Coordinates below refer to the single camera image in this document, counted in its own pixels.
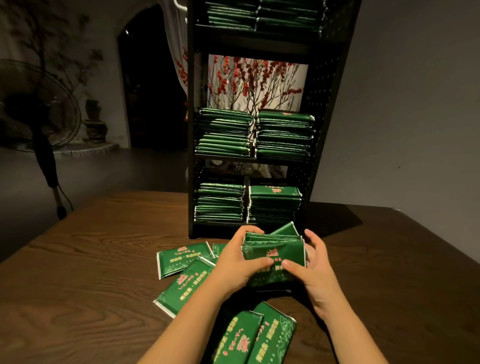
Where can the black standing fan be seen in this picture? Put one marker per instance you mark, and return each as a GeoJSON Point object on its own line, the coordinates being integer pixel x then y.
{"type": "Point", "coordinates": [37, 105]}

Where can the bare branched tree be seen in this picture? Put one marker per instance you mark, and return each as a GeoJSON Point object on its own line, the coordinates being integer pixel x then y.
{"type": "Point", "coordinates": [52, 45]}

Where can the person's left hand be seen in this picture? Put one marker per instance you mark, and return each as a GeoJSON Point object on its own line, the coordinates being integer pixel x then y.
{"type": "Point", "coordinates": [236, 271]}

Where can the white curtain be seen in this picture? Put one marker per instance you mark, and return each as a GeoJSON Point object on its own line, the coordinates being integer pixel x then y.
{"type": "Point", "coordinates": [176, 45]}

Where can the person's right hand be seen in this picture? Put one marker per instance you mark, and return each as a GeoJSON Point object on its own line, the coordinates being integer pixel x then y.
{"type": "Point", "coordinates": [322, 281]}

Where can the black metal shelf rack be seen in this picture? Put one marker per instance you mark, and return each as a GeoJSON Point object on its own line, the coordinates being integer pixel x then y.
{"type": "Point", "coordinates": [337, 90]}

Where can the dark vase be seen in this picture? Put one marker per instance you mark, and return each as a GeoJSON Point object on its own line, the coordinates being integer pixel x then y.
{"type": "Point", "coordinates": [94, 124]}

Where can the bundle of green packets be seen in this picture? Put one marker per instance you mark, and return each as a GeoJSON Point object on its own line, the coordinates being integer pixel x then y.
{"type": "Point", "coordinates": [281, 247]}

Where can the red berry branches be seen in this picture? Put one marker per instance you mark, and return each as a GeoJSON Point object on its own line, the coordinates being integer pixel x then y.
{"type": "Point", "coordinates": [255, 82]}

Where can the person's left forearm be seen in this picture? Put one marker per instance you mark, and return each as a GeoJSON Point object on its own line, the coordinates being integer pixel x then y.
{"type": "Point", "coordinates": [187, 330]}

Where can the white hook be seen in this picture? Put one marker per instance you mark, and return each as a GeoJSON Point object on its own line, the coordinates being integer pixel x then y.
{"type": "Point", "coordinates": [180, 4]}

